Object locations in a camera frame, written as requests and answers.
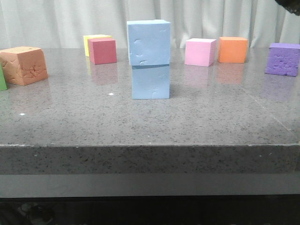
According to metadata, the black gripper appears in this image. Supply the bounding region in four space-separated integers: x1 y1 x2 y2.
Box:
275 0 300 16

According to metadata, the dented terracotta foam cube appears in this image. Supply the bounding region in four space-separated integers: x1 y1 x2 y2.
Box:
0 46 48 86

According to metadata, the yellow foam cube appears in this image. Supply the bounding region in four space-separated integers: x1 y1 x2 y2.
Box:
83 34 113 58

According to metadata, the dark red foam cube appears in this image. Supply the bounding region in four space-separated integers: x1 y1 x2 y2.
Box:
88 37 117 65

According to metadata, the pink foam cube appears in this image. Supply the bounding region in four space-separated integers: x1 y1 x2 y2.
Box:
185 38 216 67

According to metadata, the orange foam cube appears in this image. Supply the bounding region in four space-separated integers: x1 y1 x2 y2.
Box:
217 37 248 63

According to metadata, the textured light blue foam cube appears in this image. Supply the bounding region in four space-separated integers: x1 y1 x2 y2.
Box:
127 19 171 66

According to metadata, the grey pleated curtain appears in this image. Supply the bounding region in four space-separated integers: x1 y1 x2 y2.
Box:
0 0 300 48

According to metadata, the dented purple foam cube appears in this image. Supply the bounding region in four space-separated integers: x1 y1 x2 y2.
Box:
265 43 300 76

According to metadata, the green foam cube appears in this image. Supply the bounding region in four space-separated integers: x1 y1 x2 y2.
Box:
0 65 7 91

